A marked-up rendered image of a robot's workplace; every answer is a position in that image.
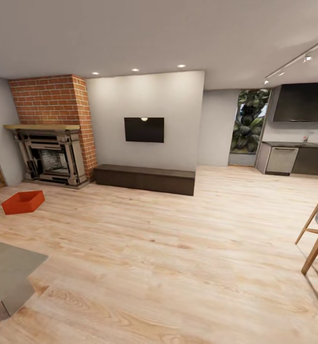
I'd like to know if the storage box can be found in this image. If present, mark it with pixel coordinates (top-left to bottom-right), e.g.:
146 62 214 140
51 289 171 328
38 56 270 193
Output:
1 191 45 215

